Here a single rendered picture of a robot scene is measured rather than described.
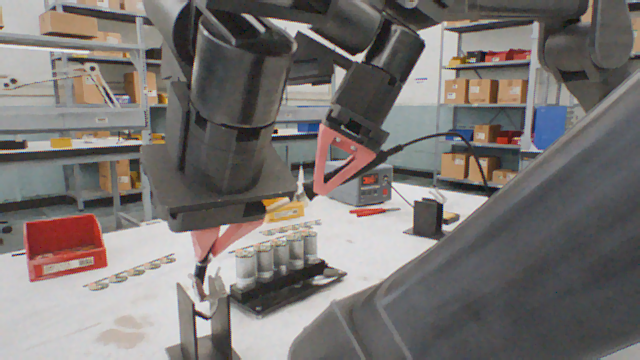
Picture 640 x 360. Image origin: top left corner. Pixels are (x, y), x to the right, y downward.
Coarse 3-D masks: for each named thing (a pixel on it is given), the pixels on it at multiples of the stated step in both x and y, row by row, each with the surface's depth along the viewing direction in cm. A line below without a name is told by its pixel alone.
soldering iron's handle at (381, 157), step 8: (400, 144) 48; (384, 152) 48; (392, 152) 48; (352, 160) 48; (376, 160) 48; (384, 160) 48; (336, 168) 48; (368, 168) 48; (328, 176) 48; (352, 176) 48; (360, 176) 48; (304, 184) 48; (312, 184) 48; (344, 184) 49; (312, 192) 48; (312, 200) 49
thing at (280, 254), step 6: (282, 246) 54; (288, 246) 55; (276, 252) 54; (282, 252) 54; (288, 252) 55; (276, 258) 54; (282, 258) 54; (288, 258) 55; (276, 264) 54; (282, 264) 54; (288, 264) 55; (276, 270) 54; (282, 270) 54; (288, 270) 55
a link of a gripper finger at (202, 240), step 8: (192, 232) 28; (200, 232) 28; (208, 232) 29; (216, 232) 29; (192, 240) 35; (200, 240) 30; (208, 240) 31; (200, 248) 32; (208, 248) 33; (200, 256) 34
